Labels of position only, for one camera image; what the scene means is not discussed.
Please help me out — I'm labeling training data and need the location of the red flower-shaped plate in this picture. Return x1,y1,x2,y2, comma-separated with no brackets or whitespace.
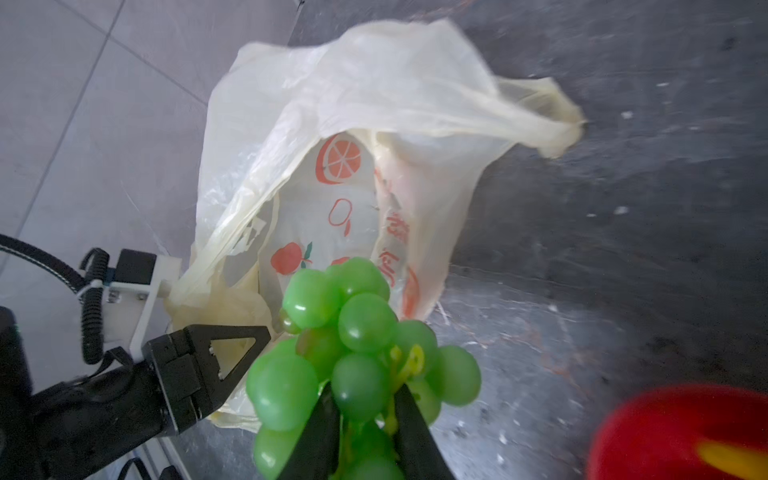
586,384,767,479

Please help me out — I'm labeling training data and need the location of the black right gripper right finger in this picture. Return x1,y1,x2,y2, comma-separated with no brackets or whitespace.
394,385,456,480

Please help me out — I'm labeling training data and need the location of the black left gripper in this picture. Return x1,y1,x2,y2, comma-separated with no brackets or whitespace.
1,308,271,479

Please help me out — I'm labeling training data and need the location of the green fake grape bunch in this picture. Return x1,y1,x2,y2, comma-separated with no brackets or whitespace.
245,250,482,479

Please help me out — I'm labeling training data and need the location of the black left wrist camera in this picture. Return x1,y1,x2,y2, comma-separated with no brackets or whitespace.
101,248,183,361

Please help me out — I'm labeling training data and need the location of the cream plastic bag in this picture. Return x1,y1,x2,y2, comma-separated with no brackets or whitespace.
165,17,586,433

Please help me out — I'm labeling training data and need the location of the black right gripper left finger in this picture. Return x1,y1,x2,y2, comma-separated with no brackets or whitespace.
277,383,341,480

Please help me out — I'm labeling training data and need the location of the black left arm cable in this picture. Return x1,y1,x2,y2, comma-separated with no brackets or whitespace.
0,233,112,366

